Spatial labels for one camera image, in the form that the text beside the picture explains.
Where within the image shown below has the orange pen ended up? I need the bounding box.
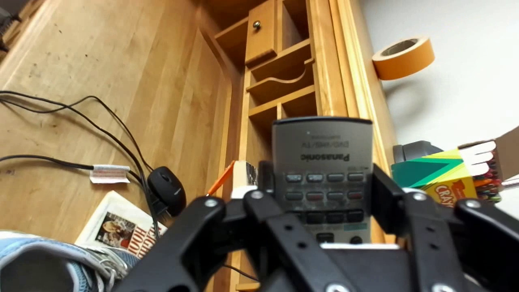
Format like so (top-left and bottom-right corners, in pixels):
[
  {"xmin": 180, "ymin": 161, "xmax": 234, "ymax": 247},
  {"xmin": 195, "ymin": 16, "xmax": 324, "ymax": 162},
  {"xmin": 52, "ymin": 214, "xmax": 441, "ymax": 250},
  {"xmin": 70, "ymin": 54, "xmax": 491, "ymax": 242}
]
[{"xmin": 206, "ymin": 159, "xmax": 237, "ymax": 198}]

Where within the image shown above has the white illustrated booklet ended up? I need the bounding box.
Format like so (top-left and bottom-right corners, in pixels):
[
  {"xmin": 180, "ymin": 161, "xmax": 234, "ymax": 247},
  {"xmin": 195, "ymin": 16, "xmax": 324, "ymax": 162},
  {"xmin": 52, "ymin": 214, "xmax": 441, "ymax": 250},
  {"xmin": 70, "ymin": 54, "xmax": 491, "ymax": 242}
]
[{"xmin": 75, "ymin": 190, "xmax": 169, "ymax": 257}]

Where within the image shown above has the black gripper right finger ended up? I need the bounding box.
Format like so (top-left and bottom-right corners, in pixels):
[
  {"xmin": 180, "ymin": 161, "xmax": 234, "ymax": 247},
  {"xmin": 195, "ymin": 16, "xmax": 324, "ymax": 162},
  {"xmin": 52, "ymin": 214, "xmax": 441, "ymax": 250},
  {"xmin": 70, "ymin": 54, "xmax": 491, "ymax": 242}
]
[{"xmin": 370, "ymin": 164, "xmax": 519, "ymax": 292}]

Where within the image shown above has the grey Panasonic remote control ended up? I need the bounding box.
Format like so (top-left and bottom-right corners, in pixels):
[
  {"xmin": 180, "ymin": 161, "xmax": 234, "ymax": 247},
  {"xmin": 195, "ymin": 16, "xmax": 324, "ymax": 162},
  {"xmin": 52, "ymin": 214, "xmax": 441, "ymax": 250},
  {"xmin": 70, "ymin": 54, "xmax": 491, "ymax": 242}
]
[{"xmin": 271, "ymin": 115, "xmax": 375, "ymax": 247}]

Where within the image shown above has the black computer mouse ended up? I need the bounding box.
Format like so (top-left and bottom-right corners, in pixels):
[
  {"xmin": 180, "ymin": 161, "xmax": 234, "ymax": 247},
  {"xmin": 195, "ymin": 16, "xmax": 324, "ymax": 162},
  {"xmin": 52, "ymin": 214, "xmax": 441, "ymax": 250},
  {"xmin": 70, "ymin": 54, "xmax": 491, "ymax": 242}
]
[{"xmin": 146, "ymin": 166, "xmax": 188, "ymax": 219}]

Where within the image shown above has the green yellow cardboard box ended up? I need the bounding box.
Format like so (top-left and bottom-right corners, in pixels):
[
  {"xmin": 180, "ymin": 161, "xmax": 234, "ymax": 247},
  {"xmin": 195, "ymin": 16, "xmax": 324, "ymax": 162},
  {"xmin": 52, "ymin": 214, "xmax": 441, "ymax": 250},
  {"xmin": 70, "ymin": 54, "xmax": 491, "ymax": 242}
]
[{"xmin": 391, "ymin": 125, "xmax": 519, "ymax": 211}]

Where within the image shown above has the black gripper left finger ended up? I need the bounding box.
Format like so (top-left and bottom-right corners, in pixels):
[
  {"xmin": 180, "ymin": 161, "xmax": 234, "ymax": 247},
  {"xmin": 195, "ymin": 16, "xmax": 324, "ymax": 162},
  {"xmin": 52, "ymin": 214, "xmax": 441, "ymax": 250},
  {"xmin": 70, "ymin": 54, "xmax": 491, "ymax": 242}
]
[{"xmin": 112, "ymin": 159, "xmax": 347, "ymax": 292}]

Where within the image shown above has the black mouse cable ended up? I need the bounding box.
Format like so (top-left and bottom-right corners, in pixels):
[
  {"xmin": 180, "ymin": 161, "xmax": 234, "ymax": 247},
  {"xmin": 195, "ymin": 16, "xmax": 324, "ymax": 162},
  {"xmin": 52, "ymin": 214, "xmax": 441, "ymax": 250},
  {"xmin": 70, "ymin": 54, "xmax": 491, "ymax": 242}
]
[{"xmin": 0, "ymin": 88, "xmax": 157, "ymax": 179}]

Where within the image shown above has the small wooden drawer, closed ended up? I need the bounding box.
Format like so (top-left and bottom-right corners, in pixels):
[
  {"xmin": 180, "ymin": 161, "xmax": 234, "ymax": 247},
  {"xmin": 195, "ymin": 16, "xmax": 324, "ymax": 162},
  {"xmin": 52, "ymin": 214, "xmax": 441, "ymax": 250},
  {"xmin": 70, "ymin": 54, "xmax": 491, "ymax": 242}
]
[{"xmin": 245, "ymin": 0, "xmax": 279, "ymax": 70}]

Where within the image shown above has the orange tape roll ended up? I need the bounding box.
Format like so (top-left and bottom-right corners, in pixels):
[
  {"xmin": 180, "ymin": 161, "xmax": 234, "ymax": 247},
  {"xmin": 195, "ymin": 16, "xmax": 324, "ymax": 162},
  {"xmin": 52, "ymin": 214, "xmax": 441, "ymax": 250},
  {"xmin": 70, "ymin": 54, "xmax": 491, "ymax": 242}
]
[{"xmin": 371, "ymin": 36, "xmax": 436, "ymax": 83}]

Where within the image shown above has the wooden roll-top desk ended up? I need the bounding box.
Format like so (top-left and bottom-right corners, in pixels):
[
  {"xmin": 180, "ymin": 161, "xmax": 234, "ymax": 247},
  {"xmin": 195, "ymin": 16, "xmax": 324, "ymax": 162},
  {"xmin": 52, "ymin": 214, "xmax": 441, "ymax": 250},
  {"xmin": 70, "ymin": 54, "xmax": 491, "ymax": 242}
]
[{"xmin": 0, "ymin": 0, "xmax": 402, "ymax": 292}]

